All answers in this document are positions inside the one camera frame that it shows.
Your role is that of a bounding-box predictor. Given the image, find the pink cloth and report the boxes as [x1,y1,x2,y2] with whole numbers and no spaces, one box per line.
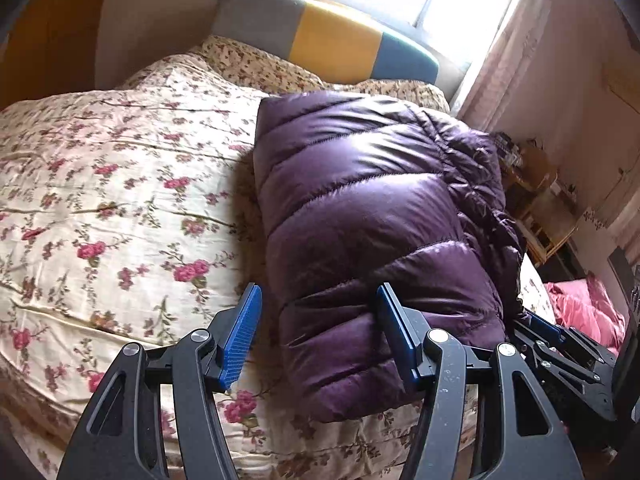
[542,272,628,352]

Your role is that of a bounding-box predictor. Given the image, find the purple quilted down jacket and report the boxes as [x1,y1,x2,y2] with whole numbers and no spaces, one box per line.
[251,91,526,423]

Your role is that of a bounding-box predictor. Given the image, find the grey yellow blue headboard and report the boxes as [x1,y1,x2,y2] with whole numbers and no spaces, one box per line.
[212,0,441,83]

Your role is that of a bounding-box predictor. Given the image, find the floral bed cover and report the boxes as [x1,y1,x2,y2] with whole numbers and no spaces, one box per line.
[0,52,557,480]

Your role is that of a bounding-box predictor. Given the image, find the floral pillow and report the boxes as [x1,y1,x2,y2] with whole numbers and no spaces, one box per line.
[202,35,451,112]

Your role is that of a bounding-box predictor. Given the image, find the wooden bedside table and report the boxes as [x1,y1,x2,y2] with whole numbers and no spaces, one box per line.
[500,144,582,267]

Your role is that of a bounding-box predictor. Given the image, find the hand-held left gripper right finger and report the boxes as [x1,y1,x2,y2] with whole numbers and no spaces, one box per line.
[375,282,585,480]

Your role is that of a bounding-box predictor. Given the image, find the wooden wardrobe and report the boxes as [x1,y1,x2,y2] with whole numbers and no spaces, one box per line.
[0,0,117,111]

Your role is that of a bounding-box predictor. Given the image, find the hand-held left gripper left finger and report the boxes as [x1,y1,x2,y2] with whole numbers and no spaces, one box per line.
[56,282,263,480]

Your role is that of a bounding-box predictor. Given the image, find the small clutter pile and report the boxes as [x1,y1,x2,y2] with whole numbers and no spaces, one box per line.
[491,131,524,167]

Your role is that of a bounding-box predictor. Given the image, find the pink curtain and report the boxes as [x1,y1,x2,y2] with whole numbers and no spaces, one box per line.
[450,0,601,133]

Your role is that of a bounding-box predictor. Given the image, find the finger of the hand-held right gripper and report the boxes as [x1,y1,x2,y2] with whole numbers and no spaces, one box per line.
[520,311,571,356]

